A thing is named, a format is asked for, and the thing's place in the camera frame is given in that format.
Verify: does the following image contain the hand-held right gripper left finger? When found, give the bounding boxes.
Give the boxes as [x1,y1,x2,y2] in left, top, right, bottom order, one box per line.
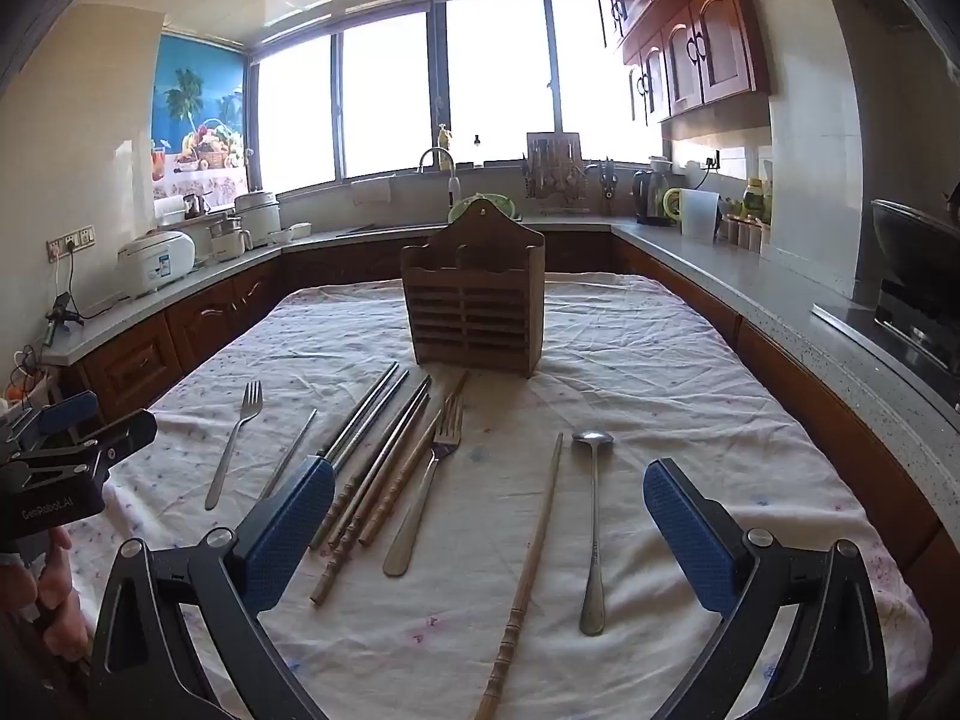
[88,454,336,720]

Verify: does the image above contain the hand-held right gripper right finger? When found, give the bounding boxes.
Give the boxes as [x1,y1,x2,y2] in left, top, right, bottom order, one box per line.
[643,457,890,720]

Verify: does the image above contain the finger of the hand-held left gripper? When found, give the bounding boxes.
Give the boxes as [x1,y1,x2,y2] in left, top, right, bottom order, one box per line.
[75,409,158,470]
[31,392,101,440]

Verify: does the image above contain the wooden chopstick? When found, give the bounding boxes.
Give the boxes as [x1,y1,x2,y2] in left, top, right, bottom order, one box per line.
[474,432,565,720]
[330,405,430,554]
[310,390,432,605]
[358,370,470,547]

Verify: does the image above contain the metal chopstick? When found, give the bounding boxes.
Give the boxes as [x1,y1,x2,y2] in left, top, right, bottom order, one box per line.
[326,367,412,470]
[315,361,400,460]
[259,408,319,503]
[309,375,434,550]

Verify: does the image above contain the long-handled steel spoon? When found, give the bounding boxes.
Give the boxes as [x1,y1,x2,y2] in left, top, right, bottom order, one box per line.
[571,429,616,637]

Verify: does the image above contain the steel fork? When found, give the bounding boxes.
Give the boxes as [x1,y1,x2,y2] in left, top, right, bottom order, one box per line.
[205,380,265,511]
[382,394,464,578]

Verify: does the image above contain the wooden utensil holder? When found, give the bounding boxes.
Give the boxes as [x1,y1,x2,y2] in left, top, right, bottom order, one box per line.
[400,204,546,380]

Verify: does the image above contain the person's left hand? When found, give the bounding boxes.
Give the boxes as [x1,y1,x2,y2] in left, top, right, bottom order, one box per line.
[0,525,95,665]

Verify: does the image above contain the wooden base cabinets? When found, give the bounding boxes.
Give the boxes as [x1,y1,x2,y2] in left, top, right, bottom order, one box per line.
[52,229,960,601]

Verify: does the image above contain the white rice cooker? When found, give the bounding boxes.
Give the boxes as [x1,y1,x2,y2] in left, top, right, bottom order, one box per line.
[116,229,197,299]

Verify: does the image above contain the white floral tablecloth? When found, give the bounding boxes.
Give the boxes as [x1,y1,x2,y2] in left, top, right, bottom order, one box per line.
[97,270,935,720]

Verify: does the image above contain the small white kitchen appliance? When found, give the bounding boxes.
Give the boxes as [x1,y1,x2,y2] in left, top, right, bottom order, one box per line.
[210,217,252,260]

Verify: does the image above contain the white electric pot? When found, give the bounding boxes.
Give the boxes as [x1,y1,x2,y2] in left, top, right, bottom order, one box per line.
[234,191,282,248]

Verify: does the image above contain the grey kitchen countertop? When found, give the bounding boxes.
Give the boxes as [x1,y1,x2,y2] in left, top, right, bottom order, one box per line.
[41,214,960,511]

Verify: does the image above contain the black gas stove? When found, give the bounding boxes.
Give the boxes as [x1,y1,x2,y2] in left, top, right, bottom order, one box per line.
[814,277,960,391]

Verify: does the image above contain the row of seasoning jars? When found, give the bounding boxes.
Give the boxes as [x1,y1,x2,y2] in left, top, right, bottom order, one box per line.
[720,214,770,252]

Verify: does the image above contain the translucent white jug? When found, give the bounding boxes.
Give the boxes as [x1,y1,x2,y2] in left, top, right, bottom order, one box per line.
[679,189,721,241]

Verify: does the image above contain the dark electric kettle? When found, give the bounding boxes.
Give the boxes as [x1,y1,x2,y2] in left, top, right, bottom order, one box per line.
[632,167,672,226]

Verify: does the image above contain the condiment bottles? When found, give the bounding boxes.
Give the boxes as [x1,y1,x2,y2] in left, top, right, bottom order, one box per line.
[742,178,773,226]

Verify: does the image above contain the hanging kitchen scissors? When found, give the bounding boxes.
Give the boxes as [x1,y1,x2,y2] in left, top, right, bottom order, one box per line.
[598,157,622,215]

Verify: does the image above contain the dark wok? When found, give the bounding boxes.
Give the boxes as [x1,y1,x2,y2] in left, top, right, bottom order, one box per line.
[870,199,960,301]

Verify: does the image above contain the green colander with vegetables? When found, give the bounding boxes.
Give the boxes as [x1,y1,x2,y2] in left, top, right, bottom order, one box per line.
[448,193,518,224]

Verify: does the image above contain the steel sink faucet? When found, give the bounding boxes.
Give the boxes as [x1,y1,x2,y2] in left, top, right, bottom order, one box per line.
[418,148,460,203]

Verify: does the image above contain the countertop knife rack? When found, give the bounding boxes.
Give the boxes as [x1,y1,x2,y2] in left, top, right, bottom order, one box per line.
[525,131,584,200]

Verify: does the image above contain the large kitchen window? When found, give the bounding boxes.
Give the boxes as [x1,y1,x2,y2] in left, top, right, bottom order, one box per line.
[251,0,665,196]

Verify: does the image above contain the small black device with cables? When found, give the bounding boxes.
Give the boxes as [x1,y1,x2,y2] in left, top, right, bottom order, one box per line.
[41,292,83,346]

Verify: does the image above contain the wall power outlet strip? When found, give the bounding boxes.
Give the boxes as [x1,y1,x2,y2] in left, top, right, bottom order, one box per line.
[46,225,97,262]

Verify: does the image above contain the tropical fruit wall poster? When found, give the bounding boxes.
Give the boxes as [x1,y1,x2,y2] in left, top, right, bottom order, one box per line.
[152,34,248,203]

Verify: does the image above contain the wooden wall cabinets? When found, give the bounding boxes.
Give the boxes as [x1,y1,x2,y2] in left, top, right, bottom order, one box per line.
[583,0,772,125]

